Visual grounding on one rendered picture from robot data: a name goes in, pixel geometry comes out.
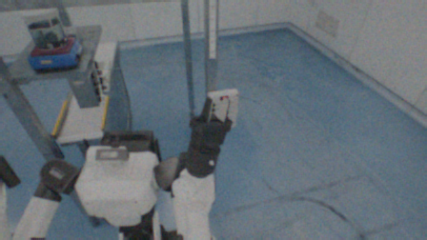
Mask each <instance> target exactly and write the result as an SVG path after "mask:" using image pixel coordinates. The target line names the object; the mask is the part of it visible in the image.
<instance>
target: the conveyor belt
mask: <svg viewBox="0 0 427 240"><path fill-rule="evenodd" d="M102 95H103V94H102ZM106 96H107V95H103V97H104V98H105V101H101V105H100V107H95V108H84V109H79V106H78V104H77V103H76V99H75V98H74V95H73V96H72V97H71V102H70V106H69V108H68V110H67V114H66V116H65V118H64V122H63V125H62V129H61V131H60V132H59V136H58V142H59V144H62V143H71V142H76V141H83V139H84V138H86V140H91V139H95V138H102V137H103V132H102V131H101V129H100V127H101V124H102V119H103V111H104V108H105V104H106ZM103 102H104V108H103Z"/></svg>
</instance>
